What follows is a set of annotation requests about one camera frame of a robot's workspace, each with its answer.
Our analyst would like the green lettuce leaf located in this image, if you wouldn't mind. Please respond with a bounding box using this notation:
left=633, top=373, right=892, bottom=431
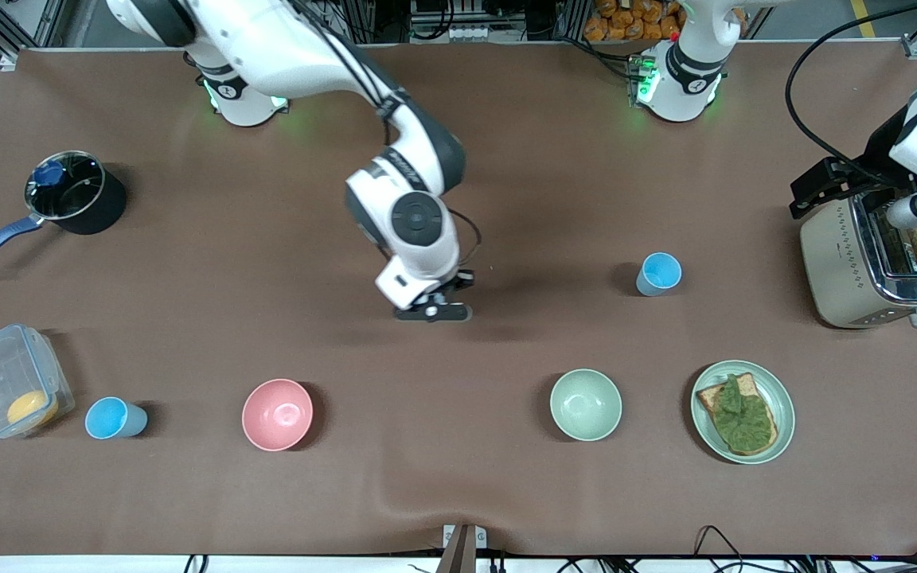
left=713, top=374, right=774, bottom=452

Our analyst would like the metal table clamp bracket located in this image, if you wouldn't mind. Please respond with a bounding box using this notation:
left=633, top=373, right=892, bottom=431
left=443, top=524, right=487, bottom=573

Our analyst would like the bag of orange snacks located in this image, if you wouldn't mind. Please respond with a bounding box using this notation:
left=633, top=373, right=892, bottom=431
left=583, top=0, right=746, bottom=42

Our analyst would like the beige steel toaster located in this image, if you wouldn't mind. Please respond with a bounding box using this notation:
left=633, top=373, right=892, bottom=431
left=799, top=195, right=917, bottom=329

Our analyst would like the black pot with blue handle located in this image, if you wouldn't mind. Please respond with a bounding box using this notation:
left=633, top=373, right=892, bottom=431
left=0, top=150, right=128, bottom=274

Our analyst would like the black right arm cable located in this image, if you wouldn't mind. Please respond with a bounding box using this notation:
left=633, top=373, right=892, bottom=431
left=287, top=0, right=483, bottom=270

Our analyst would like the yellow orange round food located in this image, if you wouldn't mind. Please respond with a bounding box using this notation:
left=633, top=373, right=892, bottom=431
left=6, top=390, right=60, bottom=431

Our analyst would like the black looped cable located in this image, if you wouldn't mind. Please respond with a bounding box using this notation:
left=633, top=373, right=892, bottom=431
left=693, top=525, right=746, bottom=573

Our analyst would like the pale green plate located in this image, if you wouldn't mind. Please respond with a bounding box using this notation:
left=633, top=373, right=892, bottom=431
left=690, top=360, right=796, bottom=465

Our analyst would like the toast slice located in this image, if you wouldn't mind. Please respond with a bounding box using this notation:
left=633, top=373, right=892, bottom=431
left=696, top=372, right=779, bottom=457

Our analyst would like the pink bowl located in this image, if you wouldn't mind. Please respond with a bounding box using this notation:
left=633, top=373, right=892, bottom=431
left=241, top=378, right=314, bottom=452

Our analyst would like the light blue plastic cup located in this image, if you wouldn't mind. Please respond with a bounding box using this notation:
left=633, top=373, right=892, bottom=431
left=635, top=252, right=683, bottom=298
left=84, top=396, right=149, bottom=440

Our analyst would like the pale green bowl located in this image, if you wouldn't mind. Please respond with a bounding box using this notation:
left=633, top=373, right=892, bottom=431
left=549, top=368, right=623, bottom=442

